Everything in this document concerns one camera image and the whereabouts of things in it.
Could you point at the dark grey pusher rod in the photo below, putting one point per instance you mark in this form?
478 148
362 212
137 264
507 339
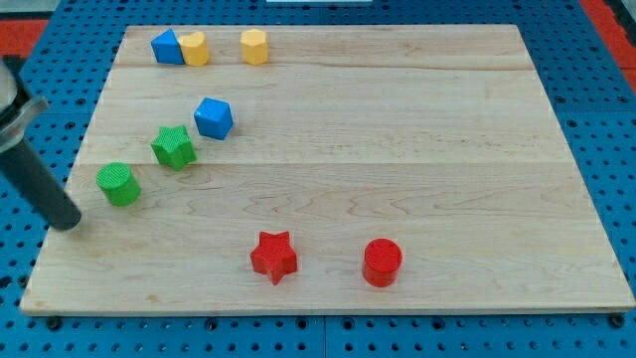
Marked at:
24 169

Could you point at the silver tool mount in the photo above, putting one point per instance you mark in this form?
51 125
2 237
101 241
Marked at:
18 106

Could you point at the blue triangle block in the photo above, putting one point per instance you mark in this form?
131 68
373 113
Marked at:
166 49

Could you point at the green cylinder block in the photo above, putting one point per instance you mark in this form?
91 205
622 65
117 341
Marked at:
118 184

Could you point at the green star block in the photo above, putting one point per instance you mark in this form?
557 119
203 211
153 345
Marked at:
173 147

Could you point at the yellow heart block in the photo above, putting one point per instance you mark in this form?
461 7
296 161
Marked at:
194 48

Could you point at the blue cube block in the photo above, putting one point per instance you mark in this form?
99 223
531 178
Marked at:
214 118

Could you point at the yellow hexagon block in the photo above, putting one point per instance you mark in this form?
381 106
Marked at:
254 46

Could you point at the red star block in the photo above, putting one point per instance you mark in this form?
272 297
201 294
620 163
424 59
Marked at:
274 256

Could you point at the wooden board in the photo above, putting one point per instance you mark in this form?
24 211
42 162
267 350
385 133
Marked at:
438 137

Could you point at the red cylinder block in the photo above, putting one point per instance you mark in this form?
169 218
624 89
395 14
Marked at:
382 261

